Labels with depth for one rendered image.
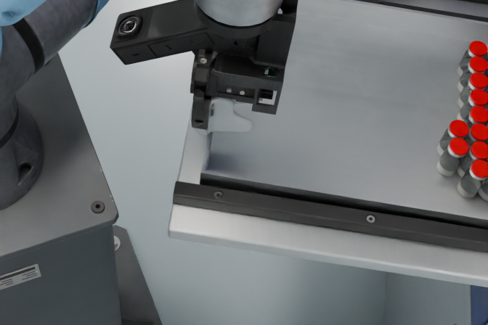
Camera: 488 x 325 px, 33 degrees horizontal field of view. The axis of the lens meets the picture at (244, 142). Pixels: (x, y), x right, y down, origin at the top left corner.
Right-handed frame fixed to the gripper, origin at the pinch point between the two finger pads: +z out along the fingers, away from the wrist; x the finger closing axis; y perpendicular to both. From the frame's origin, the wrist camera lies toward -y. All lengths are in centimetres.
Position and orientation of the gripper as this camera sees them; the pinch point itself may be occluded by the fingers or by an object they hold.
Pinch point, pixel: (200, 122)
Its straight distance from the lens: 85.8
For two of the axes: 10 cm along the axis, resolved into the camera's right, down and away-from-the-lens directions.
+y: 9.9, 1.6, 0.2
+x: 1.2, -8.4, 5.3
